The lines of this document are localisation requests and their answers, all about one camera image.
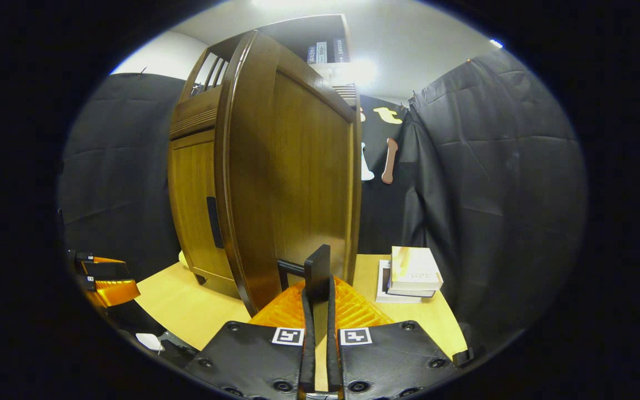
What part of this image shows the beige book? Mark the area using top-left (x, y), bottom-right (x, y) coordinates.
top-left (389, 246), bottom-right (444, 292)

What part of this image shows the wooden double-door shoe cabinet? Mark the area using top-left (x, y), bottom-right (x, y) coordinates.
top-left (167, 14), bottom-right (362, 301)

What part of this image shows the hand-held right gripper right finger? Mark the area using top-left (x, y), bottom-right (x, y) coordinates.
top-left (327, 276), bottom-right (459, 400)

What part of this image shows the wooden shoe cabinet door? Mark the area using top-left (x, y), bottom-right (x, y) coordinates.
top-left (214, 31), bottom-right (362, 317)
top-left (168, 129), bottom-right (243, 281)

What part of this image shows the white booklet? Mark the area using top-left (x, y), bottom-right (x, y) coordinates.
top-left (376, 259), bottom-right (426, 304)

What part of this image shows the black door handle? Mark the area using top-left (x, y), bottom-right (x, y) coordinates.
top-left (207, 196), bottom-right (225, 249)
top-left (277, 244), bottom-right (332, 345)

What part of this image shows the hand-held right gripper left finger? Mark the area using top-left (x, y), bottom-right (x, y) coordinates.
top-left (184, 279), bottom-right (316, 400)

